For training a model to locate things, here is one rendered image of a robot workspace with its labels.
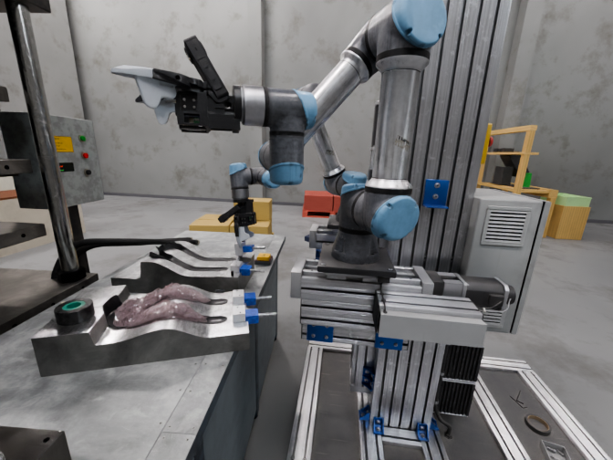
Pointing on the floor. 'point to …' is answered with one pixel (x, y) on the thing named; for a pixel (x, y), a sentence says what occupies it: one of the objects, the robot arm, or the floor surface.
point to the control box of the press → (85, 146)
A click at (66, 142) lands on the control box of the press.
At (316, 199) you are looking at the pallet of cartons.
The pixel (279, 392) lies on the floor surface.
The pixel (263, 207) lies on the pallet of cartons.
